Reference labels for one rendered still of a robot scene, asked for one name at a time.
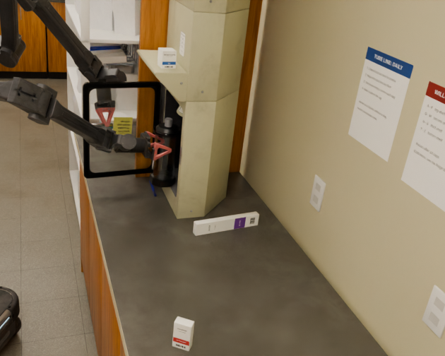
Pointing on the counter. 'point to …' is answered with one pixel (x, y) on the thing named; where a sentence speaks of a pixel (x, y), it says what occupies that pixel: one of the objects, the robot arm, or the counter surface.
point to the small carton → (167, 58)
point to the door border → (89, 119)
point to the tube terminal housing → (206, 103)
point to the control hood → (177, 75)
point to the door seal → (87, 121)
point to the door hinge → (162, 103)
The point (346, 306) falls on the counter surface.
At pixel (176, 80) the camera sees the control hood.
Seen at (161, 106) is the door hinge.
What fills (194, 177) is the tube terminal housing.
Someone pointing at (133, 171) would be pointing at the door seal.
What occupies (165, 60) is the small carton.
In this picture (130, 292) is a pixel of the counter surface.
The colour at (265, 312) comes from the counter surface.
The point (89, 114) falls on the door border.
